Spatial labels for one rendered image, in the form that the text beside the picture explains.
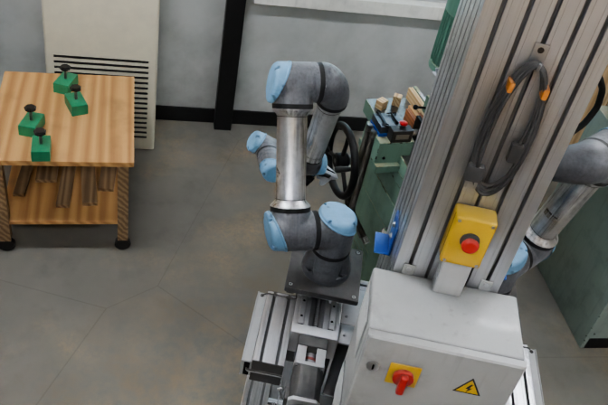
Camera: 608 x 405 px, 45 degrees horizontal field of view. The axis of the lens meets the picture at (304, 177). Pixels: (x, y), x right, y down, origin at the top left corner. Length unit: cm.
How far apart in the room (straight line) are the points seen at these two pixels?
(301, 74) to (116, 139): 130
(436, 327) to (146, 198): 227
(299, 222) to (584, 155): 77
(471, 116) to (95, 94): 225
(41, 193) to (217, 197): 85
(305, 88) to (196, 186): 180
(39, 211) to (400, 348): 209
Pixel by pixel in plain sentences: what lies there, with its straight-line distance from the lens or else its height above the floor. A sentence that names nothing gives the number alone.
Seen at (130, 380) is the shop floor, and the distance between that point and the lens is 293.
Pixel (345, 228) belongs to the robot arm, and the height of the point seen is 104.
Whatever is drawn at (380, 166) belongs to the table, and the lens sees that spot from 260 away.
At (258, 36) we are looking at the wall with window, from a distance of 391.
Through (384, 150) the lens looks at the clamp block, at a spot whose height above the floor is 93.
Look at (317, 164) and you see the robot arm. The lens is 232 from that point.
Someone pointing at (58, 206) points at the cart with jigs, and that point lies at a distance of 332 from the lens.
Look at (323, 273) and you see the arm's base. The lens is 216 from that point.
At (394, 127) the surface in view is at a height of 101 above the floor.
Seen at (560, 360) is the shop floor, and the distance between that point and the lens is 345.
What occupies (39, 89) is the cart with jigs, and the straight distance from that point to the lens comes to 343.
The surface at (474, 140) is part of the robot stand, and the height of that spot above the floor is 162.
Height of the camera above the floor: 240
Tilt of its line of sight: 38 degrees down
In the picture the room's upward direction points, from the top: 12 degrees clockwise
